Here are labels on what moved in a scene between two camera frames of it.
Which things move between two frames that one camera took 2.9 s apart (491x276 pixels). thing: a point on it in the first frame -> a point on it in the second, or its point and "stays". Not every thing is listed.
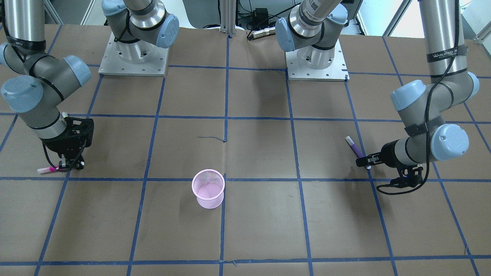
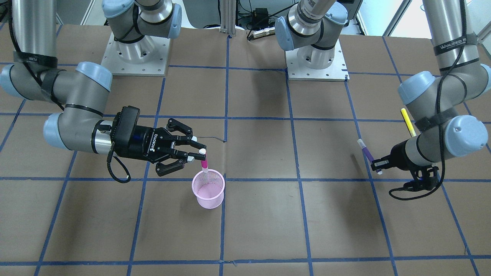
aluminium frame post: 228,11 stays
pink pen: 46,170 -> 204,166
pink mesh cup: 209,184 stays
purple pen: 355,148 -> 365,149
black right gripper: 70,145 -> 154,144
